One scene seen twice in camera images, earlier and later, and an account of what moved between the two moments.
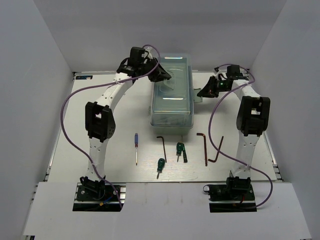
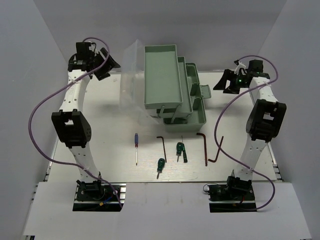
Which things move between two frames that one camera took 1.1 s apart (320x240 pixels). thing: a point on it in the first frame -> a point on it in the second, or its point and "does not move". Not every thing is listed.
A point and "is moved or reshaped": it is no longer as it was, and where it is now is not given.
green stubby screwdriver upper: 179,147 does not move
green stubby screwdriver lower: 161,165 does not move
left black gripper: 159,73 -> 110,63
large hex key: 205,147 does not move
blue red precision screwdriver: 136,141 does not move
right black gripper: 209,90 -> 228,74
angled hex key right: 214,161 does not move
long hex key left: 163,145 does not move
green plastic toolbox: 172,100 is moved or reshaped
